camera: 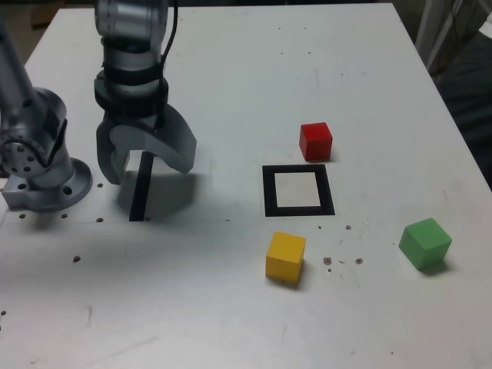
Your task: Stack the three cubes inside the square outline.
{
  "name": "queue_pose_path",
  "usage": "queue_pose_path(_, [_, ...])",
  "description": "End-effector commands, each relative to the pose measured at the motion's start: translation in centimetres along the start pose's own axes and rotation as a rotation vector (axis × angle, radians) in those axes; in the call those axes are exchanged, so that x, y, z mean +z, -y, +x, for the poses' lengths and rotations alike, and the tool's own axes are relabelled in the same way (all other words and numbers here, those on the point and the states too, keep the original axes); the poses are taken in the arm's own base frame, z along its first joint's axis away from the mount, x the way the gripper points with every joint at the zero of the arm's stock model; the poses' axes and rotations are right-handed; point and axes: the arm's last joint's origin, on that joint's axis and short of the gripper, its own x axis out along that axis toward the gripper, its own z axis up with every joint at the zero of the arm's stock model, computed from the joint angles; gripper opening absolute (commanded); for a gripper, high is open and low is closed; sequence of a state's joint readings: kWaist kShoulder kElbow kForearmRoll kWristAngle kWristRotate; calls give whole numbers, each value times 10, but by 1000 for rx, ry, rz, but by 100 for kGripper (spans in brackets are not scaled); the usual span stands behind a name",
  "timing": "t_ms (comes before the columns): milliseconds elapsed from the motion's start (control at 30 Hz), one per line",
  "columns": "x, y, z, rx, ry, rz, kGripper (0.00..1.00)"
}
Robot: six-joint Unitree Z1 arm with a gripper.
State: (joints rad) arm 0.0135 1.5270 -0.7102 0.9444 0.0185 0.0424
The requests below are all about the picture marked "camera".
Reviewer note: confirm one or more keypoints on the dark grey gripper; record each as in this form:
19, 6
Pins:
134, 120

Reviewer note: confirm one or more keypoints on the red cube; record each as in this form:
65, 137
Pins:
315, 140

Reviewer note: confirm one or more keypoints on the yellow cube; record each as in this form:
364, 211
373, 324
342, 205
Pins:
284, 257

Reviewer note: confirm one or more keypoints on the green cube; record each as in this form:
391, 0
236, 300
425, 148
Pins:
424, 244

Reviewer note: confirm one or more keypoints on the black tape square outline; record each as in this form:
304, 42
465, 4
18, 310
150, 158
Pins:
269, 192

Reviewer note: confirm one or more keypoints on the black tape strip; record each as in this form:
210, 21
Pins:
140, 192

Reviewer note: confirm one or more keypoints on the white metal frame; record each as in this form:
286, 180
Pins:
426, 30

